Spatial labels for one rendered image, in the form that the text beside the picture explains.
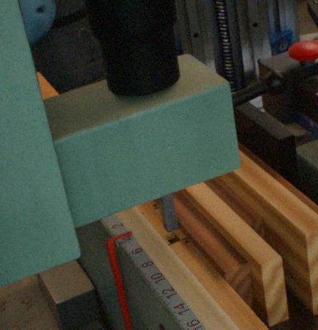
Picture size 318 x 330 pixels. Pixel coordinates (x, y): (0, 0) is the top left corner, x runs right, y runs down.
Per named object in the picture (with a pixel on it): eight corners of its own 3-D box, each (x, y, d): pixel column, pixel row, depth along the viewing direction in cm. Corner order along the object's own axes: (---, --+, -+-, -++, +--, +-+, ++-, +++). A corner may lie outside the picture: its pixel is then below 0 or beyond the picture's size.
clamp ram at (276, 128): (367, 207, 76) (362, 110, 71) (288, 237, 74) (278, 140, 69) (310, 163, 83) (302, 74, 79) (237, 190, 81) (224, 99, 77)
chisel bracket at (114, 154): (246, 187, 66) (232, 81, 62) (65, 254, 62) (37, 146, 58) (202, 148, 72) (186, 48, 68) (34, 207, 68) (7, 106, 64)
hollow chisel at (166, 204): (179, 229, 69) (168, 172, 67) (168, 233, 69) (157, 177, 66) (174, 224, 70) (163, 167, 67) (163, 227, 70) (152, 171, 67)
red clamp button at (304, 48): (331, 56, 76) (330, 45, 76) (300, 66, 75) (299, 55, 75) (312, 46, 79) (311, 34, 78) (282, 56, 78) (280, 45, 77)
